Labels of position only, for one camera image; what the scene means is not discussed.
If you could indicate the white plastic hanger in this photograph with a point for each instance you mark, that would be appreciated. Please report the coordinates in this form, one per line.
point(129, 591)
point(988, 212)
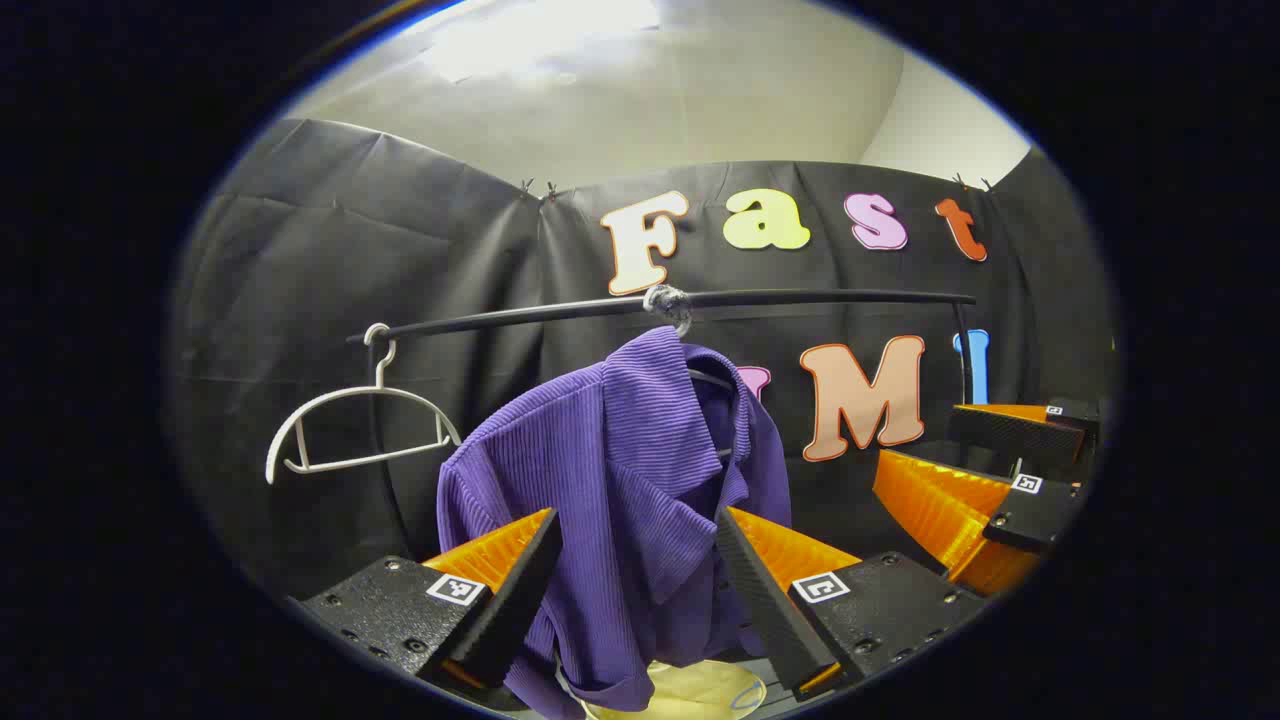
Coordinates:
point(378, 390)

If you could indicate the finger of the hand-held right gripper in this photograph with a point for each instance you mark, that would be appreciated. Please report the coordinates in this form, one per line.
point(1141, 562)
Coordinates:
point(1010, 435)
point(1035, 515)

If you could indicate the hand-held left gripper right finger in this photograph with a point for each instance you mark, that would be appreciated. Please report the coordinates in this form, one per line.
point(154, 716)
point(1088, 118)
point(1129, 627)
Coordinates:
point(760, 600)

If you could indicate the white hanger with taped hook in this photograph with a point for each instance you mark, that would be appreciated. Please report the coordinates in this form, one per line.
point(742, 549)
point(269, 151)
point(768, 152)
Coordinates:
point(668, 303)

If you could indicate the black clothes rack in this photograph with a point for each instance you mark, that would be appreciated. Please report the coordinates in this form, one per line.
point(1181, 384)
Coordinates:
point(800, 298)

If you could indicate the purple ribbed shirt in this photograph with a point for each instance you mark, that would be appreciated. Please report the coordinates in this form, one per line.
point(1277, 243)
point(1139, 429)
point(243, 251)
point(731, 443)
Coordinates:
point(620, 450)

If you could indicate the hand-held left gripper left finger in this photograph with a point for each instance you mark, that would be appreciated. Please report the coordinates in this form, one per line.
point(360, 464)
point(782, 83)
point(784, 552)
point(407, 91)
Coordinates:
point(515, 600)

